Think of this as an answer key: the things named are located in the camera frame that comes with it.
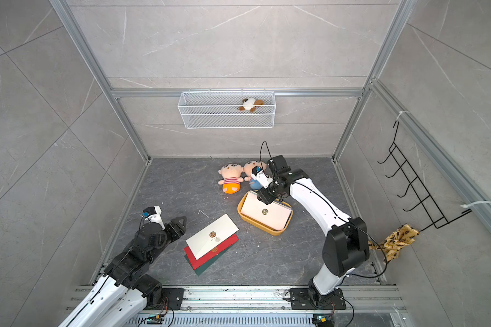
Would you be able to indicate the small brown white plush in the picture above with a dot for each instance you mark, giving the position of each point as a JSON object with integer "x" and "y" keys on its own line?
{"x": 250, "y": 104}

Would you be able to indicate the cream white envelope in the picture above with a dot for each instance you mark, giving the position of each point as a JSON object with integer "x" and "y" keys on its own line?
{"x": 211, "y": 236}

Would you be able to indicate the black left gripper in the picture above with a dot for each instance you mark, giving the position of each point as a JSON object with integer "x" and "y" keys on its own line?
{"x": 180, "y": 229}

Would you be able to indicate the metal mounting rail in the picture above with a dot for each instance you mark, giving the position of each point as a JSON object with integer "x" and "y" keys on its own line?
{"x": 279, "y": 299}

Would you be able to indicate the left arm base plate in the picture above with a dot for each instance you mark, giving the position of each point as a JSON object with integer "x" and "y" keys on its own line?
{"x": 171, "y": 297}

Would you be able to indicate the yellow patterned cloth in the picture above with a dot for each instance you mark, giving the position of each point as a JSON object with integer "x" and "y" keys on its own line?
{"x": 395, "y": 242}

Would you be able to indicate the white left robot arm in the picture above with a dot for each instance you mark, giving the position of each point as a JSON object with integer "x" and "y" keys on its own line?
{"x": 125, "y": 288}

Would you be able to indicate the white wire mesh basket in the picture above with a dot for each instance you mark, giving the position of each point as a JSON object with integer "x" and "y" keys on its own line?
{"x": 219, "y": 110}

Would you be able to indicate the plush doll blue pants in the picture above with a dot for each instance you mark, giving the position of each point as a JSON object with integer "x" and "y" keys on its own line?
{"x": 248, "y": 169}

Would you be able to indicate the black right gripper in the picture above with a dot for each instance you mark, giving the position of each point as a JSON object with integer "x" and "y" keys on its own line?
{"x": 264, "y": 196}

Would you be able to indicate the yellow plastic storage box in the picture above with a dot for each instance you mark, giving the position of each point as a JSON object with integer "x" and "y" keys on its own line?
{"x": 259, "y": 225}

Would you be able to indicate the black wire hook rack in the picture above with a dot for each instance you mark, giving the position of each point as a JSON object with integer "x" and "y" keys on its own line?
{"x": 415, "y": 185}

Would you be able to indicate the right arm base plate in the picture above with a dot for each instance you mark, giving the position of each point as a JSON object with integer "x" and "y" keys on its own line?
{"x": 305, "y": 298}

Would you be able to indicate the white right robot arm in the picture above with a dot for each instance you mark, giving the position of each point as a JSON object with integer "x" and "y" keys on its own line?
{"x": 347, "y": 240}

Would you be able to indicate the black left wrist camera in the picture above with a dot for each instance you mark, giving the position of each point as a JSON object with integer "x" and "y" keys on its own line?
{"x": 153, "y": 215}

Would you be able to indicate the dark green envelope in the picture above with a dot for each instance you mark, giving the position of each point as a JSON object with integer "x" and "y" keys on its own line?
{"x": 204, "y": 267}

